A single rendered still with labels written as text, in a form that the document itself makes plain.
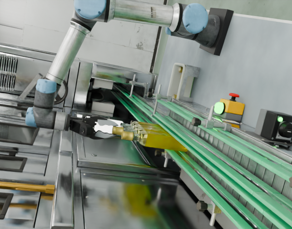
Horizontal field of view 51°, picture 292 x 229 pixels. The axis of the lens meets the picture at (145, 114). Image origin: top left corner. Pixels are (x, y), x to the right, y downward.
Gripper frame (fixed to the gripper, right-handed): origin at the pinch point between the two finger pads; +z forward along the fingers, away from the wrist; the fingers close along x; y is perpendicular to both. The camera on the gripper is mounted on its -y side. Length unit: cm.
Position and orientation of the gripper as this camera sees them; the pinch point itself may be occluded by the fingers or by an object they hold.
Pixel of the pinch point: (114, 130)
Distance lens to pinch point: 129.3
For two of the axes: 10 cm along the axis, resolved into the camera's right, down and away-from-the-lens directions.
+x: -2.0, 9.7, 1.6
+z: 9.5, 1.5, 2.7
